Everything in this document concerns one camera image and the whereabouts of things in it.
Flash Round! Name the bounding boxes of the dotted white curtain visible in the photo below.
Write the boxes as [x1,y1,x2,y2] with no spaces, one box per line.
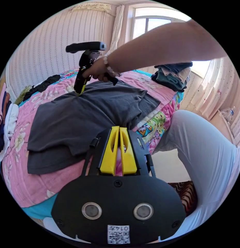
[191,57,237,119]

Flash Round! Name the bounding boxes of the person's right hand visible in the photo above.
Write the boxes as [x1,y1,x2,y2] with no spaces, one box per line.
[82,57,113,82]

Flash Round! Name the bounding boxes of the pile of clothes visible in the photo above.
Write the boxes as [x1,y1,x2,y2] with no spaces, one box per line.
[0,82,20,161]
[151,61,193,92]

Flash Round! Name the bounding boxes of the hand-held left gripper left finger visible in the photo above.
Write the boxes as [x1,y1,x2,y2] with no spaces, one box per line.
[100,126,120,174]

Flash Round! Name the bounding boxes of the person's body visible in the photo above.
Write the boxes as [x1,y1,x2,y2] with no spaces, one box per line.
[152,109,240,238]

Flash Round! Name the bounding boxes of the gray short sleeve shirt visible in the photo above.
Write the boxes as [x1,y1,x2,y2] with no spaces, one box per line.
[27,79,161,175]

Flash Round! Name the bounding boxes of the table with bottles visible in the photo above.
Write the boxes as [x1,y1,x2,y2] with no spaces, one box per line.
[218,106,240,147]

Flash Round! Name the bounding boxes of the person's right forearm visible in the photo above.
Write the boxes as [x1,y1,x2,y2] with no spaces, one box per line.
[103,19,227,77]

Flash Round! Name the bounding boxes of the black garment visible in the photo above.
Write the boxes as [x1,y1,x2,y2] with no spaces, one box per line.
[22,74,61,102]

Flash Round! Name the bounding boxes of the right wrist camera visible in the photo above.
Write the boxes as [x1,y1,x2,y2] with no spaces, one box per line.
[66,41,107,53]

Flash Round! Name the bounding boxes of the brown patterned rug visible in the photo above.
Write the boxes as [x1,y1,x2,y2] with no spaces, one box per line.
[168,180,198,217]

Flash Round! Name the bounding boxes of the window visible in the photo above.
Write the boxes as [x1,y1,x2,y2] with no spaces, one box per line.
[131,7,192,41]

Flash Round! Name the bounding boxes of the bed with pink floral quilt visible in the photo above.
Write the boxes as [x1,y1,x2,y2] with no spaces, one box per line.
[0,68,185,220]

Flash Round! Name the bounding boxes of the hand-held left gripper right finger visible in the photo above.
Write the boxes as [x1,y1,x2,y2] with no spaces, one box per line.
[119,127,137,176]

